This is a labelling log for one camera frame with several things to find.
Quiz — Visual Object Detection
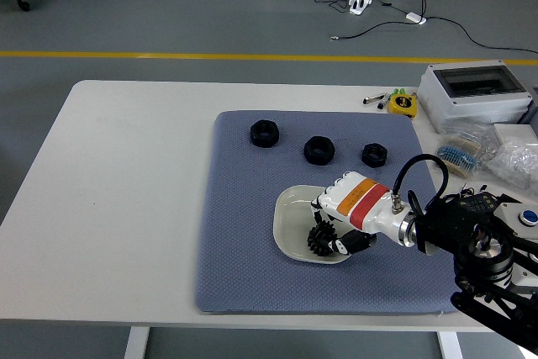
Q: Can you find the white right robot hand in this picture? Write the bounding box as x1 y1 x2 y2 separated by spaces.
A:
310 172 412 256

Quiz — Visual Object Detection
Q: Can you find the large black gear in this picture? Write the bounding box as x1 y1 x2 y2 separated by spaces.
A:
306 224 338 257

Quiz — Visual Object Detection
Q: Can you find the small black hex nut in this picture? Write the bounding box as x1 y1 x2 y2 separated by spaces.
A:
361 142 388 168

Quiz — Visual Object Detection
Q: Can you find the large black hex nut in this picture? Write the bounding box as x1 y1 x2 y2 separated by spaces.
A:
303 135 336 166
249 119 281 149

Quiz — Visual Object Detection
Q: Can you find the flat white box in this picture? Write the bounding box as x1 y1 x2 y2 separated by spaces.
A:
493 122 538 145

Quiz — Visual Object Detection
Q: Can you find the white square dish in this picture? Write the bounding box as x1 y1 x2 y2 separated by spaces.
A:
272 184 358 266

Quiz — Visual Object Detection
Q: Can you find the yellow tape measure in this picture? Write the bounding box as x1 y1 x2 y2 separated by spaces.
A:
387 93 419 119

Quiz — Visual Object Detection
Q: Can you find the bag of blue components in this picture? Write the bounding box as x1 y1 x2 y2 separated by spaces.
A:
435 125 498 178

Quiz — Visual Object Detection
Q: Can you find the blue-grey textured mat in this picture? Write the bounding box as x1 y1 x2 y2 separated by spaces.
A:
193 109 468 314

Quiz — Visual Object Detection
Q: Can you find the white table leg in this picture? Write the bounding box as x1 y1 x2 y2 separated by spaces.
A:
124 327 150 359
436 330 464 359

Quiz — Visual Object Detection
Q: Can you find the white power strip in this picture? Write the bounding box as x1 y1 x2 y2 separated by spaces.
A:
348 0 374 15

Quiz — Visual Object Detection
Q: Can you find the grey electrical enclosure box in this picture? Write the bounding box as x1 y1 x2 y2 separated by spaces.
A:
417 61 535 135

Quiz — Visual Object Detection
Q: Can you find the long black floor cable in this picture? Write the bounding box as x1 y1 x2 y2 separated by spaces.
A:
330 15 538 56

